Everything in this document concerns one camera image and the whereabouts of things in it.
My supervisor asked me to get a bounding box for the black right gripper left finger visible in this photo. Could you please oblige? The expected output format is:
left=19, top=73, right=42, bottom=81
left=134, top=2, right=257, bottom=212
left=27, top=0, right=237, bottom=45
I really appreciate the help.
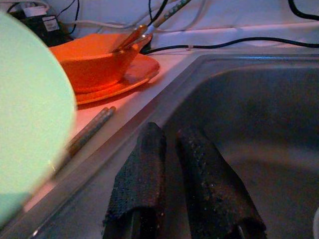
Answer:
left=102, top=121, right=167, bottom=239

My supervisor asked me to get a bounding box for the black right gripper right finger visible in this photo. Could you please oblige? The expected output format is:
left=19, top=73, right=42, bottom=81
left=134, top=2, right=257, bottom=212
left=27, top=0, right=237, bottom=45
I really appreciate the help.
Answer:
left=175, top=128, right=267, bottom=239

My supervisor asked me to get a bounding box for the green plate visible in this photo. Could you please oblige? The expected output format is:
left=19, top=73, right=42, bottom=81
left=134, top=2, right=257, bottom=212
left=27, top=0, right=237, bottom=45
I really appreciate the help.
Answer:
left=0, top=11, right=78, bottom=226

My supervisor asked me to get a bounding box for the stainless steel sink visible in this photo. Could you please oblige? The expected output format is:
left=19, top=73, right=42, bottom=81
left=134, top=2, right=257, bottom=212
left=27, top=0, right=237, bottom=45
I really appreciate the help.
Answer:
left=0, top=48, right=319, bottom=239

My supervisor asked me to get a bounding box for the orange plate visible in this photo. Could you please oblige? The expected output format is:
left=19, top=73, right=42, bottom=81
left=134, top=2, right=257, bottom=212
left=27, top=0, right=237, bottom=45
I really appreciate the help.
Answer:
left=74, top=53, right=160, bottom=105

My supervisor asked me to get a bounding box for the orange bowl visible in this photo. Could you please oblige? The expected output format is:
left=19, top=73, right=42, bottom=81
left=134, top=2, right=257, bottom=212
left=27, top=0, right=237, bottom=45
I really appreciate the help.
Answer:
left=49, top=33, right=153, bottom=94

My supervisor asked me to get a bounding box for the small black charger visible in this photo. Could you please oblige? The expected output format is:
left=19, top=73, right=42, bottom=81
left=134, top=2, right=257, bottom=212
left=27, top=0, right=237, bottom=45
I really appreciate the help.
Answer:
left=139, top=42, right=153, bottom=54

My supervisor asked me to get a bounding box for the black power adapter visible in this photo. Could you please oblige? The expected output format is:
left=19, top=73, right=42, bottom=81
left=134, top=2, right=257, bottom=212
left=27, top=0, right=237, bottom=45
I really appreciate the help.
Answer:
left=9, top=13, right=73, bottom=47

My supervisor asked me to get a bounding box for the white plug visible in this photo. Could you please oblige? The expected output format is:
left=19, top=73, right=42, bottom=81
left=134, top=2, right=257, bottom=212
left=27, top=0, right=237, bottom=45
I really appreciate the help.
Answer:
left=21, top=3, right=49, bottom=18

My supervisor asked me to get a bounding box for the long black counter cable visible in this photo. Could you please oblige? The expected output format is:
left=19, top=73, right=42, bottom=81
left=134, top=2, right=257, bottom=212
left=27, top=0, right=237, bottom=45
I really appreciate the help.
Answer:
left=141, top=36, right=319, bottom=54

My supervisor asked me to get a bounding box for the white cable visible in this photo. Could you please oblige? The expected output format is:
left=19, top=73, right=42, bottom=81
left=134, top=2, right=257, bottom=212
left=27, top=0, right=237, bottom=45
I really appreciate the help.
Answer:
left=57, top=19, right=207, bottom=33

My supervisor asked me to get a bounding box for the black charger cable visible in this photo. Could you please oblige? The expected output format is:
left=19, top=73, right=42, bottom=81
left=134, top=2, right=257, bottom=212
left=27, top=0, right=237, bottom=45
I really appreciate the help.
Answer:
left=148, top=0, right=168, bottom=28

